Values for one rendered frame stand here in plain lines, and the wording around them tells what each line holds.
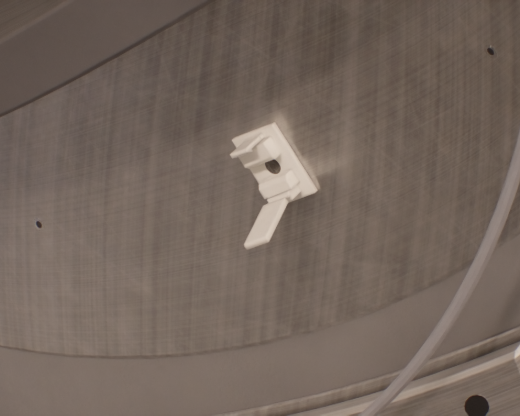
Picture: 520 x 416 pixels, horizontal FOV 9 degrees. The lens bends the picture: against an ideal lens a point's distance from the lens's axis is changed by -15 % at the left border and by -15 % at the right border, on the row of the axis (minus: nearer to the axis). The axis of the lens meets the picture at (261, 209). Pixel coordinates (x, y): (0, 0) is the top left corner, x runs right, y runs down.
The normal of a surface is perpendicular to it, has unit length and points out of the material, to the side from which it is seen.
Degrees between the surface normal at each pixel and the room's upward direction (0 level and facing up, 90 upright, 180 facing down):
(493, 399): 90
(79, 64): 90
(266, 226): 43
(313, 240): 90
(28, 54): 90
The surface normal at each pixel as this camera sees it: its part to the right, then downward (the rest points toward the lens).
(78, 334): -0.50, 0.50
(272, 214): -0.63, -0.66
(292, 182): 0.70, -0.26
